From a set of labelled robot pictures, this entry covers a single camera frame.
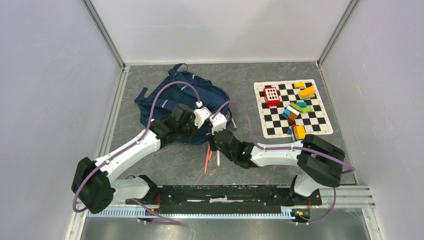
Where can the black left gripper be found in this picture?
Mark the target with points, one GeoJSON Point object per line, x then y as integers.
{"type": "Point", "coordinates": [187, 138]}

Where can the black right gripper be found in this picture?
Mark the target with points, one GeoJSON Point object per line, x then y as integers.
{"type": "Point", "coordinates": [213, 147]}

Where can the yellow and white marker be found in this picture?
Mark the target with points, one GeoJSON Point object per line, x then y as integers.
{"type": "Point", "coordinates": [218, 158]}

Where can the orange pen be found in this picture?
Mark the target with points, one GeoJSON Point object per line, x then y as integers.
{"type": "Point", "coordinates": [208, 158]}

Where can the navy blue student backpack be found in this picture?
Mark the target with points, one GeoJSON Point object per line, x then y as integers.
{"type": "Point", "coordinates": [184, 87]}

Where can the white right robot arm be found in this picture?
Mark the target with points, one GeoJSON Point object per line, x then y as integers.
{"type": "Point", "coordinates": [321, 162]}

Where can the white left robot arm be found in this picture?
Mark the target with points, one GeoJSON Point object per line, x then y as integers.
{"type": "Point", "coordinates": [95, 183]}

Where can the blue and white marker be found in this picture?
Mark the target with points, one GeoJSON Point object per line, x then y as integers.
{"type": "Point", "coordinates": [234, 124]}

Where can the small toy vehicle blocks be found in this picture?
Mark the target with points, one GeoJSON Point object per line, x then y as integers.
{"type": "Point", "coordinates": [297, 132]}

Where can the checkered chessboard mat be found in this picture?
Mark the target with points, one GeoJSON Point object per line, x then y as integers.
{"type": "Point", "coordinates": [282, 104]}

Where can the red window toy block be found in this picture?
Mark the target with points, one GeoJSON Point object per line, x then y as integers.
{"type": "Point", "coordinates": [271, 96]}

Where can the pile of coloured toy blocks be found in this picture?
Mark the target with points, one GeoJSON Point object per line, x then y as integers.
{"type": "Point", "coordinates": [292, 111]}

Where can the yellow flat toy block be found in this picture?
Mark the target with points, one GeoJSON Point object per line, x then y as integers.
{"type": "Point", "coordinates": [299, 85]}

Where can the orange curved toy block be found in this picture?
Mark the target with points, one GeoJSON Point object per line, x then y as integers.
{"type": "Point", "coordinates": [307, 93]}

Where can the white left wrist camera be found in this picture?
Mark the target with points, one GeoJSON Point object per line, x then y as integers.
{"type": "Point", "coordinates": [200, 116]}

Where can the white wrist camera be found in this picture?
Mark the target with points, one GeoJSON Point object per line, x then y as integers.
{"type": "Point", "coordinates": [218, 122]}
{"type": "Point", "coordinates": [200, 116]}

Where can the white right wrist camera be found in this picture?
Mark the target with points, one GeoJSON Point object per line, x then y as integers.
{"type": "Point", "coordinates": [218, 122]}

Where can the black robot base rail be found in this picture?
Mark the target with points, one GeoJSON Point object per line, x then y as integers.
{"type": "Point", "coordinates": [226, 199]}

